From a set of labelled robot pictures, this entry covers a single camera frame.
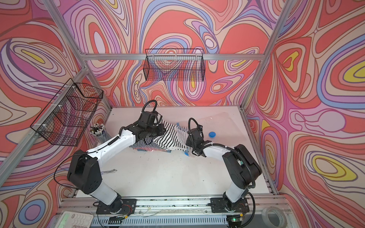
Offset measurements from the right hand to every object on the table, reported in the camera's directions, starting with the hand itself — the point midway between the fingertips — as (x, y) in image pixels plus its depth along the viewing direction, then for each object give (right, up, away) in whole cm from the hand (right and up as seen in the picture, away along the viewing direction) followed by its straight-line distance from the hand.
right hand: (191, 142), depth 95 cm
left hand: (-14, +9, -9) cm, 19 cm away
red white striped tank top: (-27, -4, -2) cm, 27 cm away
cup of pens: (-56, +9, -11) cm, 58 cm away
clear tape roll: (+36, -33, -25) cm, 55 cm away
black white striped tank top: (-11, +4, -4) cm, 13 cm away
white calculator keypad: (-61, -33, -27) cm, 74 cm away
